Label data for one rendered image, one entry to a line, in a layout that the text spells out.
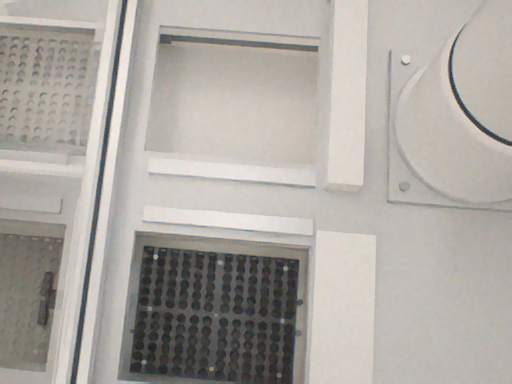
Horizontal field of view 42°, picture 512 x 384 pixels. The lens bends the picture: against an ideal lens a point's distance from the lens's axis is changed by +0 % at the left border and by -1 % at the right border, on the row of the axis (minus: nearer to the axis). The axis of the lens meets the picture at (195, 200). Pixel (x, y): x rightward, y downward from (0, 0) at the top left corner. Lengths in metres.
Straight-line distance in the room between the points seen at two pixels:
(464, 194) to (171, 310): 0.43
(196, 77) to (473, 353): 0.59
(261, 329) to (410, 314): 0.21
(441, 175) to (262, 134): 0.30
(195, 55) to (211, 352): 0.49
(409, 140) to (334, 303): 0.25
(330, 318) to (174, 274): 0.24
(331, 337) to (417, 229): 0.19
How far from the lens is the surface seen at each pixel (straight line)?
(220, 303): 0.94
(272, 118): 1.09
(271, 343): 0.94
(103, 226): 0.87
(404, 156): 0.95
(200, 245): 1.01
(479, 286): 0.97
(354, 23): 1.00
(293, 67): 1.13
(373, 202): 0.95
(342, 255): 0.91
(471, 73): 0.78
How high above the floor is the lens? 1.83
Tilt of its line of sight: 75 degrees down
